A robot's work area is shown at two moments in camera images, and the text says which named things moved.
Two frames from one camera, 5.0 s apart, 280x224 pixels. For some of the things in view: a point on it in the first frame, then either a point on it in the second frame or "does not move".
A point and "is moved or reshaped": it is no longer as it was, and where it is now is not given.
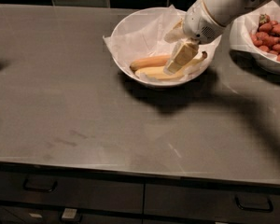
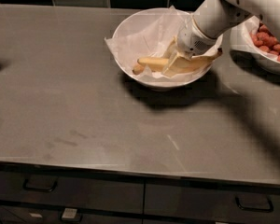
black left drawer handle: (39, 189) does not move
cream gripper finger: (175, 34) -> (173, 49)
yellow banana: (159, 72) is moved or reshaped
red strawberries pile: (273, 36) does not move
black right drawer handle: (259, 209) does not move
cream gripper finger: (181, 55) does not move
